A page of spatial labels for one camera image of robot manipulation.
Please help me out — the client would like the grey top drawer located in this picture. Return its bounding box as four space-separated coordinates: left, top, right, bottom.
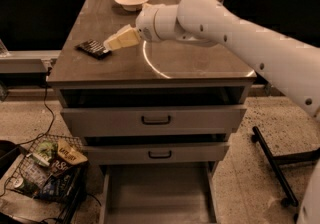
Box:
61 105 246 137

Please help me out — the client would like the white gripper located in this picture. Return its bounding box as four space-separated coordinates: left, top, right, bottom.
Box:
103 4 163 51

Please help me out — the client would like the brown chip bag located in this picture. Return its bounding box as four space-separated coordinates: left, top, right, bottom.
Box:
57 139 88 165

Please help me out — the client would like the black rxbar chocolate bar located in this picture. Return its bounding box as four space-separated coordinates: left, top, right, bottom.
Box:
75 39 111 60

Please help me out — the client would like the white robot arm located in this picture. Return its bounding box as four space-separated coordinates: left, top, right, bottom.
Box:
103 0 320 121

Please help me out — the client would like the grey open bottom drawer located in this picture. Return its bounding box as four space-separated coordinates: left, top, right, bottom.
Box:
99 163 220 224

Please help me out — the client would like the grey middle drawer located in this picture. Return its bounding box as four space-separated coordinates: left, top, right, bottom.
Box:
83 142 229 165

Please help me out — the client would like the green soda can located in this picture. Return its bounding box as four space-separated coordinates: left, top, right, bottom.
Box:
13 177 37 196

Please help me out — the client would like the black wire basket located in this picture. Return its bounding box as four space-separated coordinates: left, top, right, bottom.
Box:
5 134 88 224

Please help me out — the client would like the black power cable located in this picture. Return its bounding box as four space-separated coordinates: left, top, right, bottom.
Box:
0 64 56 199

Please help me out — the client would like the green snack bag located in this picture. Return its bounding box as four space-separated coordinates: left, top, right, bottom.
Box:
35 140 57 162

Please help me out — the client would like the dark blue snack bag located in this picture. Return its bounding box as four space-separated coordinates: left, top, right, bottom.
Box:
36 173 75 202

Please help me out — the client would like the grey drawer cabinet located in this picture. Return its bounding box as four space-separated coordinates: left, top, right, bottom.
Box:
46 0 258 224

